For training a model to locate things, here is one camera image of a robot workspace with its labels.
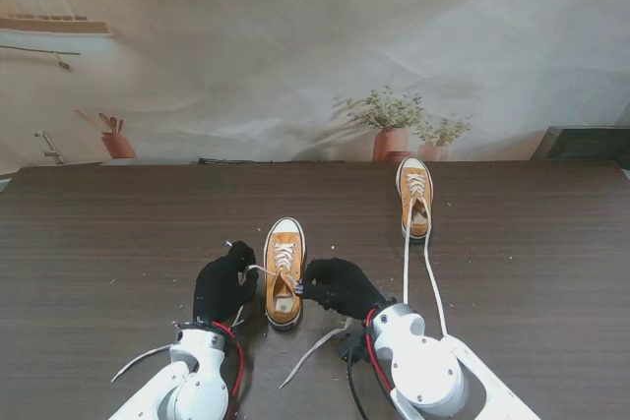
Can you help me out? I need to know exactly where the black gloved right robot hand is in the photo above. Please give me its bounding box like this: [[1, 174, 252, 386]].
[[297, 257, 390, 323]]

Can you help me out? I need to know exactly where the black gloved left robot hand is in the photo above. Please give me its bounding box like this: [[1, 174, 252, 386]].
[[192, 240, 260, 328]]

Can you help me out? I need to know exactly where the black right wrist box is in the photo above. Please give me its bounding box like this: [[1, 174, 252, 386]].
[[338, 333, 369, 363]]

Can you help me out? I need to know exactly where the printed kitchen backdrop cloth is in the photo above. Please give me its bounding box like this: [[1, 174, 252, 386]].
[[0, 0, 630, 168]]

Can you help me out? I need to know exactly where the red right wrist cable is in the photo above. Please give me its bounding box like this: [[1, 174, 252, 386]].
[[363, 321, 395, 391]]

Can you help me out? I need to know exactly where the red wrist cable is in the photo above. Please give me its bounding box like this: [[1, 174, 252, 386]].
[[211, 321, 246, 401], [363, 321, 395, 391]]

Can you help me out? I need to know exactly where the red left wrist cable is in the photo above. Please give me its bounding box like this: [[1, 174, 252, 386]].
[[211, 321, 246, 401]]

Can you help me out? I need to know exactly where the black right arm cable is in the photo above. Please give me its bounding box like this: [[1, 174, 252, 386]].
[[346, 358, 369, 420]]

